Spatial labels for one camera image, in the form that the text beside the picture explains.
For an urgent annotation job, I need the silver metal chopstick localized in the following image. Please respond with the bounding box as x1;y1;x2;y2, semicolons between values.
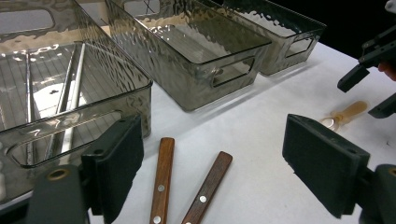
45;46;78;161

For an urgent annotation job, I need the smoky clear plastic bin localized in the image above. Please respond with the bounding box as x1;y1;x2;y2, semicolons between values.
0;0;153;206
214;0;327;77
106;0;273;113

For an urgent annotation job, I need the white chopstick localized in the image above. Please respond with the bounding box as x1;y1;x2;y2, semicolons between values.
24;50;35;166
60;42;87;155

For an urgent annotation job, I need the clear spoon with amber handle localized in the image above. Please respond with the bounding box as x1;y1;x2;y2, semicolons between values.
319;100;369;133

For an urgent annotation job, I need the white table sheet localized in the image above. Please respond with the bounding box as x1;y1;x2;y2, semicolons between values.
87;41;396;224

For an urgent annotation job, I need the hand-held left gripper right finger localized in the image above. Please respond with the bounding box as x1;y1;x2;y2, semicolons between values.
282;113;372;219

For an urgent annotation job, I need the reddish wooden-handled table knife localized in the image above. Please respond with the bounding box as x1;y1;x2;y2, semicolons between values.
148;136;176;224

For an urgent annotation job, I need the dark wooden-handled table knife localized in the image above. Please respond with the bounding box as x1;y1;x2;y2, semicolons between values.
181;150;233;224

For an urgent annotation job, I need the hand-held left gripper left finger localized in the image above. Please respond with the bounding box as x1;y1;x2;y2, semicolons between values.
81;114;145;224

